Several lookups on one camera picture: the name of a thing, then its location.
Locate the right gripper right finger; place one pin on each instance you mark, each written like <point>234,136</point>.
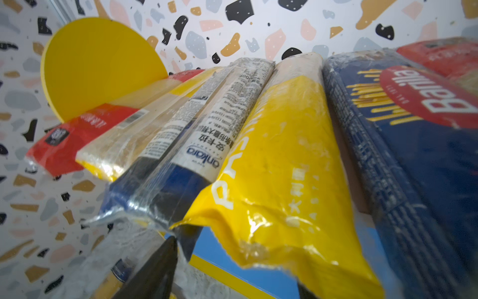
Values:
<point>304,293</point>

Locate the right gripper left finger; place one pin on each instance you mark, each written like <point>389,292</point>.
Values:
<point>155,279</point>

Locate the yellow Pastatime bag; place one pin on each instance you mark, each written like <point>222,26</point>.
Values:
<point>281,199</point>

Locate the clear white label spaghetti bag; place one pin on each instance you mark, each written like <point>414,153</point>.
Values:
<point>187,154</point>

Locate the plain yellow spaghetti bag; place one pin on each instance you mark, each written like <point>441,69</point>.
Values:
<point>149,131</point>

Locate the red spaghetti bag black label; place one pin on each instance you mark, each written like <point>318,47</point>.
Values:
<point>55,153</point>

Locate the blue Barilla spaghetti bag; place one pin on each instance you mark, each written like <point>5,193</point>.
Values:
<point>414,135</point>

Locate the red spaghetti bag top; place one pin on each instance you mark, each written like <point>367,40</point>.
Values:
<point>455,58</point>

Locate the yellow shelf with coloured boards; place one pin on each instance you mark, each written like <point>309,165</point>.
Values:
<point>93,61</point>

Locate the orange blue spaghetti bag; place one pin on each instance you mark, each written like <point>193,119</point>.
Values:
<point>116,278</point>

